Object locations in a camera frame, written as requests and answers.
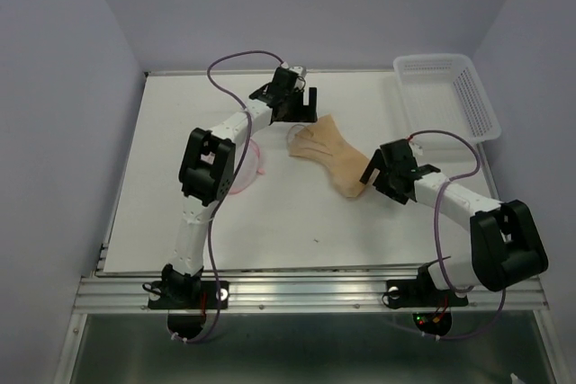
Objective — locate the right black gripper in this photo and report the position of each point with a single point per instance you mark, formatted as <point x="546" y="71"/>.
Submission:
<point x="377" y="161"/>

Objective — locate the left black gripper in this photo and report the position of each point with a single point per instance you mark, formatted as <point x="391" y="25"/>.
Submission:
<point x="303" y="113"/>

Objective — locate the beige bra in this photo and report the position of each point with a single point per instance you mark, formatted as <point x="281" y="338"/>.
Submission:
<point x="322" y="143"/>

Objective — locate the white mesh laundry bag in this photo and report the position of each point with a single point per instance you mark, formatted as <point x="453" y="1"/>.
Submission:
<point x="251" y="168"/>

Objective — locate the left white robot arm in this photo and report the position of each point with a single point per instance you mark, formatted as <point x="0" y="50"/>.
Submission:
<point x="210" y="159"/>

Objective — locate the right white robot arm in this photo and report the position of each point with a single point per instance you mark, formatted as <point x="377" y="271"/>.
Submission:
<point x="505" y="245"/>

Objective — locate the white plastic basket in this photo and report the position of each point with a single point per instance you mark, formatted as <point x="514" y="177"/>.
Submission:
<point x="444" y="91"/>

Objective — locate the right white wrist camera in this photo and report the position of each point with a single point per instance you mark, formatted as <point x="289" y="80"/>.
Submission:
<point x="416" y="148"/>

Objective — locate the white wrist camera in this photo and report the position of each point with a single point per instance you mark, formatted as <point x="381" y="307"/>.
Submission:
<point x="416" y="148"/>
<point x="301" y="73"/>

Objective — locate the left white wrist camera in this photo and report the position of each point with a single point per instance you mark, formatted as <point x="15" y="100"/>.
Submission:
<point x="301" y="73"/>

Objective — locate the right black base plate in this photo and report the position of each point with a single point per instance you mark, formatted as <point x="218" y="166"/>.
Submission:
<point x="433" y="315"/>

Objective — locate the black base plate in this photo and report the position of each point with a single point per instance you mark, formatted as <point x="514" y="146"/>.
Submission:
<point x="433" y="315"/>
<point x="193" y="305"/>

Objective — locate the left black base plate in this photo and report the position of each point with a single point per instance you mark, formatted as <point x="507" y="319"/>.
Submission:
<point x="193" y="305"/>

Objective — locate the aluminium rail frame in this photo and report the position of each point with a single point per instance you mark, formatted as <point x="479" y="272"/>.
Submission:
<point x="306" y="268"/>

